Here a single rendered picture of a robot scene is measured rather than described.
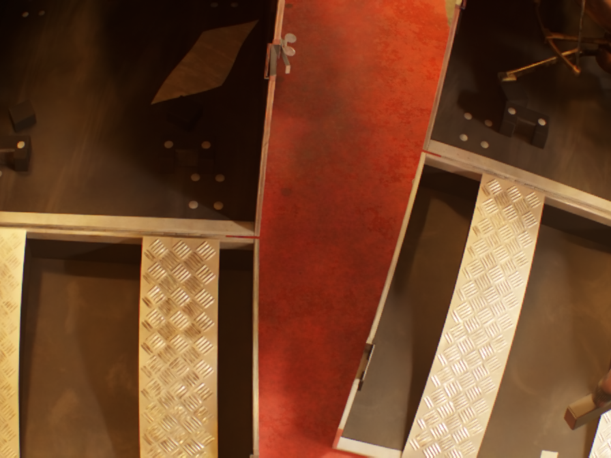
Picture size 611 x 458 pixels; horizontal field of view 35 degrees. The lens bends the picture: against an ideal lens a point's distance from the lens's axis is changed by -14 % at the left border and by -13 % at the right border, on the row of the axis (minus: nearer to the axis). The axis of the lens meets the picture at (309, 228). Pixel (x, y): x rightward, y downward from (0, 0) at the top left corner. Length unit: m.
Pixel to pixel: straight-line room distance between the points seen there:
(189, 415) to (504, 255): 0.88
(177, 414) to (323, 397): 0.37
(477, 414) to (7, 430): 1.17
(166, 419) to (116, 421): 0.14
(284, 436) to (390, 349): 0.35
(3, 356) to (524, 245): 1.36
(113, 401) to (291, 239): 0.67
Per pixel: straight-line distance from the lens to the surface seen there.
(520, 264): 2.67
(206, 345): 2.46
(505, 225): 2.70
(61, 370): 2.55
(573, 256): 2.86
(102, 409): 2.50
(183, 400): 2.43
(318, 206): 2.82
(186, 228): 2.56
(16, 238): 2.59
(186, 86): 2.83
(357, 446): 2.49
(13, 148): 2.68
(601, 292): 2.84
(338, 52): 3.18
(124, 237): 2.57
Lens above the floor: 2.30
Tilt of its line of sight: 56 degrees down
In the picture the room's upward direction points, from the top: 9 degrees clockwise
